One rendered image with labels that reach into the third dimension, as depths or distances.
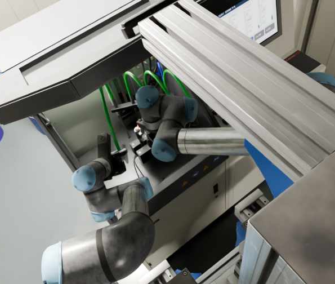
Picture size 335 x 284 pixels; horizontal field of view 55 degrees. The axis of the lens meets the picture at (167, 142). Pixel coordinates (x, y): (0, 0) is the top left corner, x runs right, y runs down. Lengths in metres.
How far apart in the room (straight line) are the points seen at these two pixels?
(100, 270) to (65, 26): 1.13
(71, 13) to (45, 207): 1.72
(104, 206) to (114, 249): 0.41
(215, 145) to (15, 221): 2.31
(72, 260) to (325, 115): 0.54
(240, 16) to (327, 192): 1.41
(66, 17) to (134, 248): 1.17
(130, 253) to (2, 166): 2.69
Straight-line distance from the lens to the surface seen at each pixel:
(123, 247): 0.70
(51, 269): 0.73
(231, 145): 0.85
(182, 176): 1.55
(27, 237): 2.84
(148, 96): 1.01
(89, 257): 0.70
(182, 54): 0.43
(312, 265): 0.30
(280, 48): 1.98
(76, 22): 1.57
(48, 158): 3.12
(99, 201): 1.09
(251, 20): 1.74
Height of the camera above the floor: 2.31
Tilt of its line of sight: 55 degrees down
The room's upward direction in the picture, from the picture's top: 15 degrees counter-clockwise
